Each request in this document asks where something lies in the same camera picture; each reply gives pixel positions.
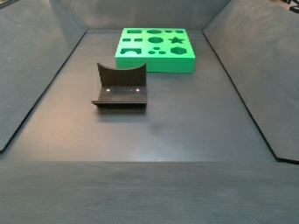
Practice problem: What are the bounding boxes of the black curved holder stand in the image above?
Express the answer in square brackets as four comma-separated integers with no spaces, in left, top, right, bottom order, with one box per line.
[93,63,147,107]

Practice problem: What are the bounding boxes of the green shape sorter box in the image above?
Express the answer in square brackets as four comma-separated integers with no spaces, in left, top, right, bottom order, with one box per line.
[115,28,195,74]

